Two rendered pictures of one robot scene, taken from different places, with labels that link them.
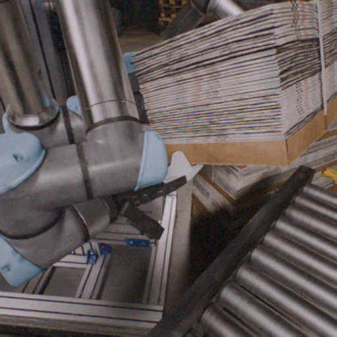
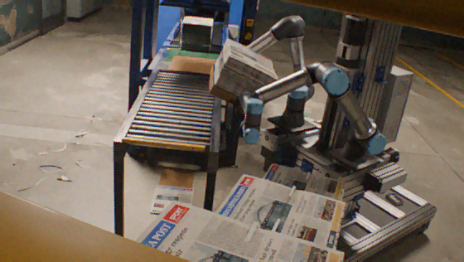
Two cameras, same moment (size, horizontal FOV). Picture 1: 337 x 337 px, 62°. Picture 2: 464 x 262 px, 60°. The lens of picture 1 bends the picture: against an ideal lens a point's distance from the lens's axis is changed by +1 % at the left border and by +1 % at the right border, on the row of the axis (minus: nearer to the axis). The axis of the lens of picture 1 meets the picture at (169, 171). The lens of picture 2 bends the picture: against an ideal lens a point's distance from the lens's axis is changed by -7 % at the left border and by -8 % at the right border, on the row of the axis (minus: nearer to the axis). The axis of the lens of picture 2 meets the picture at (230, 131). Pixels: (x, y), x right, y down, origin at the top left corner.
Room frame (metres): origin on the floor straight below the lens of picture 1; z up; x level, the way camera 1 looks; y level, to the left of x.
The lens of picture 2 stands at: (2.21, -1.81, 1.80)
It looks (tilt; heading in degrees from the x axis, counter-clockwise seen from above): 24 degrees down; 135
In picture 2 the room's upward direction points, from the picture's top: 7 degrees clockwise
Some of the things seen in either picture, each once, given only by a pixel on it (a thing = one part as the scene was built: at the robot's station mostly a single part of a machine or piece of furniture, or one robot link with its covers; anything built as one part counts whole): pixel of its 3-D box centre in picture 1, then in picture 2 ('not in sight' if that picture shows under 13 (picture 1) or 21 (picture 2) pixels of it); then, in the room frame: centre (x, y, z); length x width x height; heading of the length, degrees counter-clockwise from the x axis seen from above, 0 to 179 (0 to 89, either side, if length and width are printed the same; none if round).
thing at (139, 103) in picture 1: (133, 98); (355, 147); (1.20, 0.16, 0.87); 0.15 x 0.15 x 0.10
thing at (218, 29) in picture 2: not in sight; (199, 39); (-1.52, 1.23, 0.75); 1.53 x 0.64 x 0.10; 138
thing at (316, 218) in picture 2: not in sight; (278, 236); (1.54, -0.86, 0.95); 0.38 x 0.29 x 0.23; 28
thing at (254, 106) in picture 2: not in sight; (253, 110); (0.96, -0.44, 1.10); 0.11 x 0.08 x 0.11; 148
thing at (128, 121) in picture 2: not in sight; (140, 105); (-0.08, -0.39, 0.74); 1.34 x 0.05 x 0.12; 138
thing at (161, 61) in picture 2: not in sight; (190, 66); (-0.67, 0.48, 0.75); 0.70 x 0.65 x 0.10; 138
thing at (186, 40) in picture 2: not in sight; (197, 33); (-1.10, 0.86, 0.93); 0.38 x 0.30 x 0.26; 138
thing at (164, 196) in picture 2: not in sight; (173, 200); (0.07, -0.17, 0.01); 0.37 x 0.28 x 0.01; 138
